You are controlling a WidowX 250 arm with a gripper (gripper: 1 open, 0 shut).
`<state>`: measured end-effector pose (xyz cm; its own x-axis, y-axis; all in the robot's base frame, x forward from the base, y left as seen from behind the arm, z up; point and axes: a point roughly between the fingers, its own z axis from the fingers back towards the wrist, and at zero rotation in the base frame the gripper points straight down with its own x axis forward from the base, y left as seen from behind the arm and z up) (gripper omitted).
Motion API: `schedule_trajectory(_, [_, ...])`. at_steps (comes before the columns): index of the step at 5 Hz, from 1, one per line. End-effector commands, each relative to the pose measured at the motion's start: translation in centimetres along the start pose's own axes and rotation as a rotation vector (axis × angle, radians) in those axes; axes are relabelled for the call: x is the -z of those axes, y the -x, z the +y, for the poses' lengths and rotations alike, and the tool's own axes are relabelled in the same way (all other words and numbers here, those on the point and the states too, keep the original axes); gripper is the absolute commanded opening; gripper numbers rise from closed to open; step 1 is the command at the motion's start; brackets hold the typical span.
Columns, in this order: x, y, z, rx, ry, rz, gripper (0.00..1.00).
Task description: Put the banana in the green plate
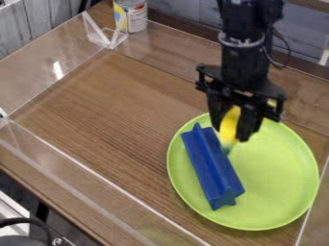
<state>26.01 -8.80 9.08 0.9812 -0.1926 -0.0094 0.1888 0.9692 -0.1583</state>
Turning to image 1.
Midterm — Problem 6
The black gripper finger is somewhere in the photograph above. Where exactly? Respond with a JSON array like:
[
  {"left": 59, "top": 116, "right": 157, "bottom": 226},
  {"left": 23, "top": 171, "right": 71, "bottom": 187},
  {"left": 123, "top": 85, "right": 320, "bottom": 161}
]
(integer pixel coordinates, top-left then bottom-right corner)
[
  {"left": 237, "top": 104, "right": 266, "bottom": 142},
  {"left": 207, "top": 92, "right": 234, "bottom": 131}
]

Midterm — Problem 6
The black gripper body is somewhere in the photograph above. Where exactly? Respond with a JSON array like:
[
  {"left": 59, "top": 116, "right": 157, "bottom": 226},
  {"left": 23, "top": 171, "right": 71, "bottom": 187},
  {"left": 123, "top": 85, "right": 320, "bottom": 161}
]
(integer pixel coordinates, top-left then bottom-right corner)
[{"left": 195, "top": 40, "right": 288, "bottom": 121}]

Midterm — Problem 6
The yellow toy banana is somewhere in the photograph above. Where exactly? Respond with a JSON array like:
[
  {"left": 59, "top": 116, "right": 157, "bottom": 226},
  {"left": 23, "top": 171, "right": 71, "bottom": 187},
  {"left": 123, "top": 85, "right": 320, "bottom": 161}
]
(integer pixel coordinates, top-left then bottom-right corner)
[{"left": 217, "top": 106, "right": 241, "bottom": 155}]

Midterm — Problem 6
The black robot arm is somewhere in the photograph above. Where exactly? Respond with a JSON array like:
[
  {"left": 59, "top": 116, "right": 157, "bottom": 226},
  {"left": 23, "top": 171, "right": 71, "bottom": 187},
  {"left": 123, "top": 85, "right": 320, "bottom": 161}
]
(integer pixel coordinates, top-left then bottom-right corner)
[{"left": 195, "top": 0, "right": 288, "bottom": 141}]

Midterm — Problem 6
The green round plate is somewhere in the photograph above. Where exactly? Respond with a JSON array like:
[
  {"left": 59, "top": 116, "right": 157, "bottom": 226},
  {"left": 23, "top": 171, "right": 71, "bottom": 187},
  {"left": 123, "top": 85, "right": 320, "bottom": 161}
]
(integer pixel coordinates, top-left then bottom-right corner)
[{"left": 167, "top": 113, "right": 318, "bottom": 231}]

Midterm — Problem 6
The blue plastic block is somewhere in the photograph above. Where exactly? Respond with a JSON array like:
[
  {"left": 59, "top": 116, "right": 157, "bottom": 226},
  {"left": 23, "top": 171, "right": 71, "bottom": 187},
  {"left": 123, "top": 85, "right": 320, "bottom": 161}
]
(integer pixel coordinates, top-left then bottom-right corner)
[{"left": 181, "top": 123, "right": 246, "bottom": 210}]

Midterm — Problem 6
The white labelled canister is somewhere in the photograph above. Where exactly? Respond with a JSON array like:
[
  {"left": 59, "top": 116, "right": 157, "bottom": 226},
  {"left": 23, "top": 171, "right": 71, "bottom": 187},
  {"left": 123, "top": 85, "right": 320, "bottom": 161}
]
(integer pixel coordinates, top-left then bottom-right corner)
[{"left": 114, "top": 0, "right": 149, "bottom": 34}]

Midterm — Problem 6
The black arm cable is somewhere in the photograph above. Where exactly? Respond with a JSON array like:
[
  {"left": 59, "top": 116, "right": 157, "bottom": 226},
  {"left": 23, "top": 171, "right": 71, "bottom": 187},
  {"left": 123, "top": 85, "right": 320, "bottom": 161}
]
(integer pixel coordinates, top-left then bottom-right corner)
[{"left": 262, "top": 27, "right": 293, "bottom": 69}]

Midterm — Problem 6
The clear acrylic corner bracket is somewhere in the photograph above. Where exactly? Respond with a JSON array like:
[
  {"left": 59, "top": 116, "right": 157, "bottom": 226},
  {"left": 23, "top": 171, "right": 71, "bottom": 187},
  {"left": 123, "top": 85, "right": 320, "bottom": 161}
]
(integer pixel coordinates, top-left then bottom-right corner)
[{"left": 82, "top": 12, "right": 129, "bottom": 50}]

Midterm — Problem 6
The clear acrylic front wall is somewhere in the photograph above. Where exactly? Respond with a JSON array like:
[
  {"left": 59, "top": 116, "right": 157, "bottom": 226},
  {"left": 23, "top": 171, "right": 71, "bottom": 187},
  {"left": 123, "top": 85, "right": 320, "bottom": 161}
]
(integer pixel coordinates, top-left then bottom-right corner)
[{"left": 0, "top": 114, "right": 212, "bottom": 246}]

